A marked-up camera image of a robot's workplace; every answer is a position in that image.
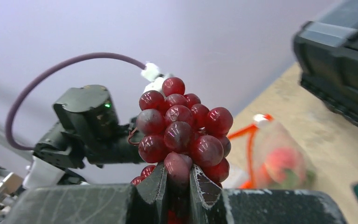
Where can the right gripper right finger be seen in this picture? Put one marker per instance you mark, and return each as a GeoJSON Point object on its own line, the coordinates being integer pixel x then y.
{"type": "Point", "coordinates": [211, 204]}

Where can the clear orange-zip bag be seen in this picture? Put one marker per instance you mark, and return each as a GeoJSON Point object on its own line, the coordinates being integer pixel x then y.
{"type": "Point", "coordinates": [264, 135]}

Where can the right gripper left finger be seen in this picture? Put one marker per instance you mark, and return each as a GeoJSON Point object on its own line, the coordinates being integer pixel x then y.
{"type": "Point", "coordinates": [145, 203]}

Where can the black plastic toolbox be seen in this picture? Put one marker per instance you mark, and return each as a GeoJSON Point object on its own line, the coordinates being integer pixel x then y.
{"type": "Point", "coordinates": [327, 51]}

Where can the dark red toy grapes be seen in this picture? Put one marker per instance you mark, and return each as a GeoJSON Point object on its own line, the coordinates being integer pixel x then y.
{"type": "Point", "coordinates": [180, 131]}

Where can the pink toy peach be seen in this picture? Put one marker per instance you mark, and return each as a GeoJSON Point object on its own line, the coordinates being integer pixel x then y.
{"type": "Point", "coordinates": [283, 161]}

